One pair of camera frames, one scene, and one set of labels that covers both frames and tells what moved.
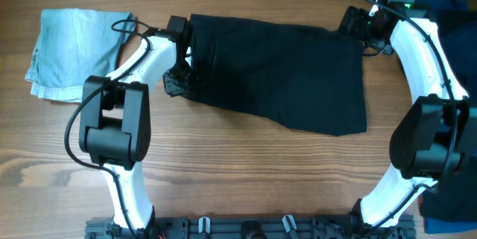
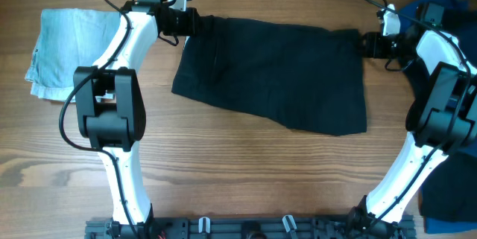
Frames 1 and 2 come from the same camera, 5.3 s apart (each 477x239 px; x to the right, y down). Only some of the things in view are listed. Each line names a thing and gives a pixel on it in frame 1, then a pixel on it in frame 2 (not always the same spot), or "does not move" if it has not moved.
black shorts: (311, 77) does not move
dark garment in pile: (456, 200) does not move
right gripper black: (355, 30) → (373, 48)
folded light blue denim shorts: (73, 45) does not move
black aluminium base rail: (251, 227) does not move
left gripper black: (173, 89) → (192, 24)
